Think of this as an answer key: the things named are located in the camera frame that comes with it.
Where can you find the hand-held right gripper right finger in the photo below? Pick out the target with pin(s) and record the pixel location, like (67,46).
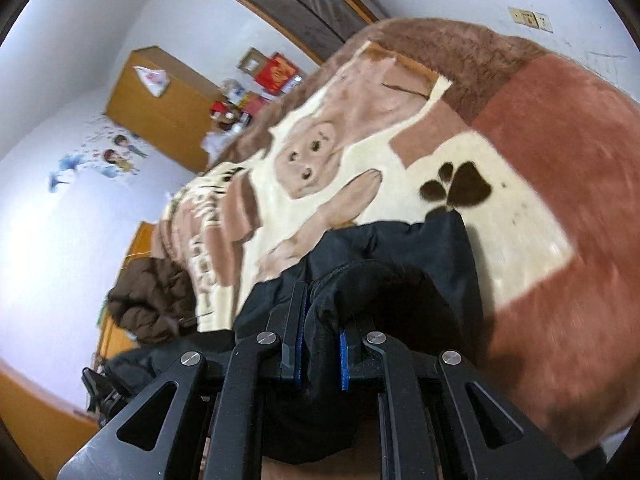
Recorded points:
(345,360)

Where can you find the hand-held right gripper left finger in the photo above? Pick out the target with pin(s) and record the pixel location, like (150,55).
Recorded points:
(297,360)

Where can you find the black puffer jacket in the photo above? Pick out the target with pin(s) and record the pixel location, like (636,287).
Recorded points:
(400,280)

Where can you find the brown puffer jacket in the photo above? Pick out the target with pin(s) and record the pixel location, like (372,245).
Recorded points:
(150,300)

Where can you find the wooden nightstand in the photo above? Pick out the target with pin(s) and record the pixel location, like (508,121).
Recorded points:
(132,255)

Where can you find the white plastic bag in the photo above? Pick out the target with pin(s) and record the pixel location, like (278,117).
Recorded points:
(215,142)

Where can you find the brown printed fleece blanket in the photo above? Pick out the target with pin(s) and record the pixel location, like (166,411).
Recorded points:
(525,210)

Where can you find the santa hat plush toy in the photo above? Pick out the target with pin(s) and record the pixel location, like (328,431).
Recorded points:
(220,108)

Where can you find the wooden wardrobe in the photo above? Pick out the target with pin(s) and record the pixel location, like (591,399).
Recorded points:
(160,110)

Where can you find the red gift box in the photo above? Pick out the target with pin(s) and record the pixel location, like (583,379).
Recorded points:
(276,74)

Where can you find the open cardboard box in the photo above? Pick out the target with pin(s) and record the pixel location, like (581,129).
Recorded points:
(250,62)

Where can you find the printed plastic bag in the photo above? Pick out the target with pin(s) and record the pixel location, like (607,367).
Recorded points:
(151,79)

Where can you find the wooden bed frame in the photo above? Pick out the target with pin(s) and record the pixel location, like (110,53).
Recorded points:
(40,415)

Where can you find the cartoon wall poster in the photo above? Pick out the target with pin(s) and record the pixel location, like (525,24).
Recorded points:
(102,157)

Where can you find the wooden door frame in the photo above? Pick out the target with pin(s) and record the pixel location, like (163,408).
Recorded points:
(310,15)

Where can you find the beige wall socket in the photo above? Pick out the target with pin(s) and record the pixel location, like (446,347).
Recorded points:
(522,16)
(544,21)

